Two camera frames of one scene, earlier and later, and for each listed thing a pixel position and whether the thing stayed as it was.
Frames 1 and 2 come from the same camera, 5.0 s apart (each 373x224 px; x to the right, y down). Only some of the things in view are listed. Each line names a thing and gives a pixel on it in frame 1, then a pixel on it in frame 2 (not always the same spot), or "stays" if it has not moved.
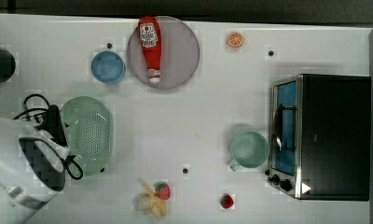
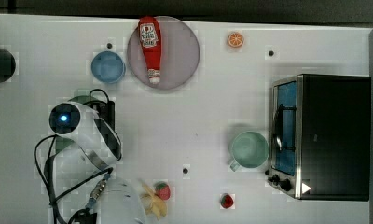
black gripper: [53, 125] → [106, 113]
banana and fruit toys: [150, 203] stays
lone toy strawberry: [227, 202] stays
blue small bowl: [108, 67] stays
